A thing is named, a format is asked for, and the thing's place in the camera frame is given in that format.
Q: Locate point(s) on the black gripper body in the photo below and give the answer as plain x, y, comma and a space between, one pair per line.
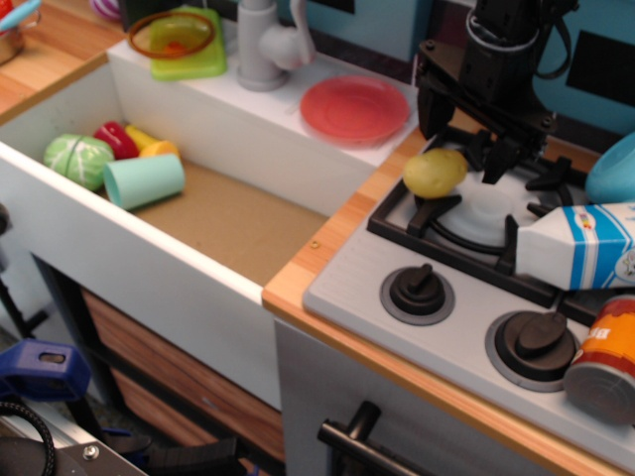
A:
492, 84

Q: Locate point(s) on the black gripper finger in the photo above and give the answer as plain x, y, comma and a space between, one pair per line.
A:
434, 110
505, 153

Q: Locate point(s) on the yellow toy potato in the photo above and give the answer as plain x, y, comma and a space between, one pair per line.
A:
435, 172

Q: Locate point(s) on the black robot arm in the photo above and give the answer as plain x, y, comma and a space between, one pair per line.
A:
514, 22

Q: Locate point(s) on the red plastic plate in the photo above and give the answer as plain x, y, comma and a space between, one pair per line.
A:
354, 110

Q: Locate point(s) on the light blue bowl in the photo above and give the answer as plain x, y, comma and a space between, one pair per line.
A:
611, 179

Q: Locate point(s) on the white blue milk carton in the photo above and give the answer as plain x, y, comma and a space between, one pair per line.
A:
583, 247

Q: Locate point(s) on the left black stove knob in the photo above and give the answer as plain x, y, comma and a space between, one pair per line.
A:
417, 291

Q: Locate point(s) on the black stove knob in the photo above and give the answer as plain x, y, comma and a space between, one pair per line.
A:
417, 291
535, 347

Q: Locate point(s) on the grey toy faucet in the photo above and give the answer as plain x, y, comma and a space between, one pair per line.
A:
267, 50

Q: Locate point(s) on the right black stove knob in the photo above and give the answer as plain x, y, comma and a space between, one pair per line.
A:
535, 347

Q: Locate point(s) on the green plastic container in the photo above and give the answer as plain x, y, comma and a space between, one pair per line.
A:
209, 62

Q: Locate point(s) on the orange toy can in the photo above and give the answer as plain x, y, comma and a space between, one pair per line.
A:
600, 378

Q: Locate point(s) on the white toy sink basin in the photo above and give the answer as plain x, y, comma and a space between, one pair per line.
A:
192, 267

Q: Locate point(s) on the orange toy fruit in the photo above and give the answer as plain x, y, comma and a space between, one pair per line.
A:
159, 148

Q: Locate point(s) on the orange transparent bowl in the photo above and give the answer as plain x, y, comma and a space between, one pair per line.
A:
171, 35

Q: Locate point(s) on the yellow toy banana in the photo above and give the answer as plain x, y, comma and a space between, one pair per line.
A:
141, 139

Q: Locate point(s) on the mint green plastic cup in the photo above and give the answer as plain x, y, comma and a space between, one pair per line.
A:
134, 183

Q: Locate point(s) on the red toy pepper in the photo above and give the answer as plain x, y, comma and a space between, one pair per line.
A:
114, 135

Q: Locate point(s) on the pink striped toy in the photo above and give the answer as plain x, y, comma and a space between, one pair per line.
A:
106, 9

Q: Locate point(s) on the green toy cabbage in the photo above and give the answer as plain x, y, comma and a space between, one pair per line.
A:
81, 159

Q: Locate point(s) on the small metal pot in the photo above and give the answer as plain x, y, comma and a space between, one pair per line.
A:
12, 34

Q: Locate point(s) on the blue clamp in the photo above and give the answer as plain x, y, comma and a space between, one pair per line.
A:
44, 371

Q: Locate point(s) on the black oven door handle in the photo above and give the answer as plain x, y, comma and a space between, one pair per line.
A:
353, 453

